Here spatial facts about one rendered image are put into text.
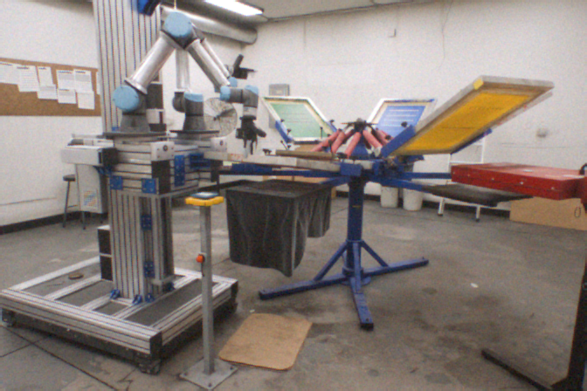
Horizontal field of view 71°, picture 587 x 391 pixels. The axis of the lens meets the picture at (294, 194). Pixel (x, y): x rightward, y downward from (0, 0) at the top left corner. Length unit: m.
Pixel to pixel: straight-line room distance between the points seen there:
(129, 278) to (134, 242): 0.25
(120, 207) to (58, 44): 3.54
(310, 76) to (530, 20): 3.28
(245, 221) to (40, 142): 3.83
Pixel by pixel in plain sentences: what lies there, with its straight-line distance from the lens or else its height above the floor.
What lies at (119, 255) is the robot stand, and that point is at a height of 0.50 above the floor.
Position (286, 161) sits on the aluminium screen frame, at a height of 1.14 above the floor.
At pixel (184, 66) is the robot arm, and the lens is 2.78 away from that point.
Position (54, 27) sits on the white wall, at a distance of 5.92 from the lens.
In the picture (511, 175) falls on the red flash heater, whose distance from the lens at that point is 2.17.
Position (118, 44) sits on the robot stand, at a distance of 2.58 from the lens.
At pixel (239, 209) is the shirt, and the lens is 2.27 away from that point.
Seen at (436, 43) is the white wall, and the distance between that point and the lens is 6.62.
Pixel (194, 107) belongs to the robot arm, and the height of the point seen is 1.39.
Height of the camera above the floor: 1.35
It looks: 11 degrees down
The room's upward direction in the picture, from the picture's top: 1 degrees clockwise
